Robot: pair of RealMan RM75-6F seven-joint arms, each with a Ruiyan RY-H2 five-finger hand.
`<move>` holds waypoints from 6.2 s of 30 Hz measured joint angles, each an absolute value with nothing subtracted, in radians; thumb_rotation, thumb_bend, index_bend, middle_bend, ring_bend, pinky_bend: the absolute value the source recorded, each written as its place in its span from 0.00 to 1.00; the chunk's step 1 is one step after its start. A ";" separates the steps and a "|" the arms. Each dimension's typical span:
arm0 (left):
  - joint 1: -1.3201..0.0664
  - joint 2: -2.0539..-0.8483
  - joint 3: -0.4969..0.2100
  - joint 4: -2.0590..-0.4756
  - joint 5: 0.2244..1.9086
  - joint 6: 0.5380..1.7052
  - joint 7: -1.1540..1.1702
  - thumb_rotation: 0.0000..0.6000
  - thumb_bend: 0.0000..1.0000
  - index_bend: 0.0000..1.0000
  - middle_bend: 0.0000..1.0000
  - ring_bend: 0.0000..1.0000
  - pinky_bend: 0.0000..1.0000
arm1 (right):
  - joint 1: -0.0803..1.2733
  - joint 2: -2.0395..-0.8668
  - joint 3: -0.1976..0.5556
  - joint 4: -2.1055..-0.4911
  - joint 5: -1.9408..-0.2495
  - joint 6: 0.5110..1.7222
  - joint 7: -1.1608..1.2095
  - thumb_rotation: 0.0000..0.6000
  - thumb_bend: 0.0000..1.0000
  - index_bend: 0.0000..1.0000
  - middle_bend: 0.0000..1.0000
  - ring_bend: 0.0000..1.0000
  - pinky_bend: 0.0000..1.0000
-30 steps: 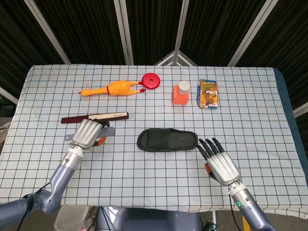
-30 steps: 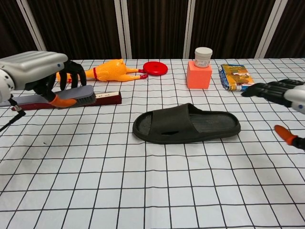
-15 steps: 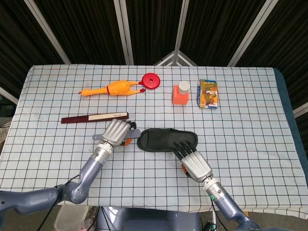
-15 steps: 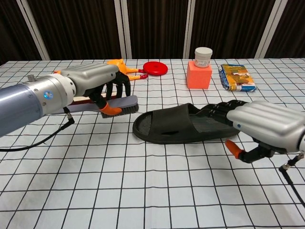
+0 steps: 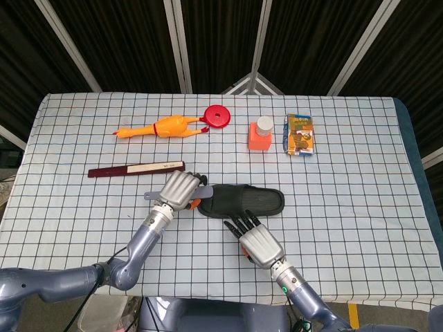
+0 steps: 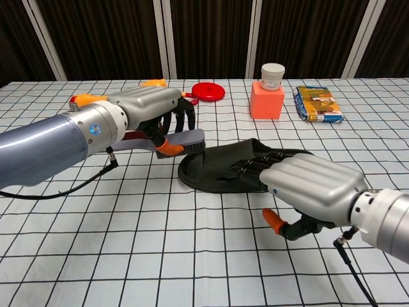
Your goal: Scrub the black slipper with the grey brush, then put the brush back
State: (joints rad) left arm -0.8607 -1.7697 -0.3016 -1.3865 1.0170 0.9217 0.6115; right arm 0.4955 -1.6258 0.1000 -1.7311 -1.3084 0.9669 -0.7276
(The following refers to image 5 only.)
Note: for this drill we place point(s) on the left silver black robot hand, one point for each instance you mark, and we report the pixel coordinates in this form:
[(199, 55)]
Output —
[(178, 188)]

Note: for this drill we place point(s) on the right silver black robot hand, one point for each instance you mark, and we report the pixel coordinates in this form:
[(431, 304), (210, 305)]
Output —
[(261, 245)]

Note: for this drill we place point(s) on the grey tool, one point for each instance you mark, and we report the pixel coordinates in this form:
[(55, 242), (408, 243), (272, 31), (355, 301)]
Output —
[(206, 192)]

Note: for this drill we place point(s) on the black slipper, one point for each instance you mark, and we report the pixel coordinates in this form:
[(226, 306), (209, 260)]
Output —
[(256, 198)]

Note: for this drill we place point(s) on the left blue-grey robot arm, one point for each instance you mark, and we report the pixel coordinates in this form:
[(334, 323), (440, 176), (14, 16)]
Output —
[(138, 252)]

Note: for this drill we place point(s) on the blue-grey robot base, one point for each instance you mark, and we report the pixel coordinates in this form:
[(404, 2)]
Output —
[(214, 316)]

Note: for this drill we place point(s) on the yellow rubber chicken toy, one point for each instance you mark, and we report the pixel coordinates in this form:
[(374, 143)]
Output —
[(166, 127)]

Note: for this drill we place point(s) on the dark red folded fan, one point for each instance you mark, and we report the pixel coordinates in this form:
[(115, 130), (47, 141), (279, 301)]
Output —
[(114, 171)]

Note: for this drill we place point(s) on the red round disc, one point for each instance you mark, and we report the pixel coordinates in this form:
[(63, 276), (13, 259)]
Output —
[(221, 119)]

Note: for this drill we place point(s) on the white checked tablecloth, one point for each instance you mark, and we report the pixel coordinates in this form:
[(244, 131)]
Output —
[(346, 224)]

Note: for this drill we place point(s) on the blue orange snack packet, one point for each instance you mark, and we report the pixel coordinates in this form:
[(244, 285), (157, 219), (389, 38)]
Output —
[(300, 136)]

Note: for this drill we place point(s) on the clear plastic box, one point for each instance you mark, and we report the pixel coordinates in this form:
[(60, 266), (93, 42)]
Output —
[(104, 316)]

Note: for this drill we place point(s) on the blue padded table edge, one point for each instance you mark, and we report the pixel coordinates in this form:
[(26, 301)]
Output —
[(420, 166)]

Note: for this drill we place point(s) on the white triangular screen frame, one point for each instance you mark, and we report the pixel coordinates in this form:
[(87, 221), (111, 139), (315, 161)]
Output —
[(252, 81)]

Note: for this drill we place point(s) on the white screen frame post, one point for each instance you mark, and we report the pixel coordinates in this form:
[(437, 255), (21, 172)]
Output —
[(259, 34), (360, 48), (69, 48), (178, 45)]

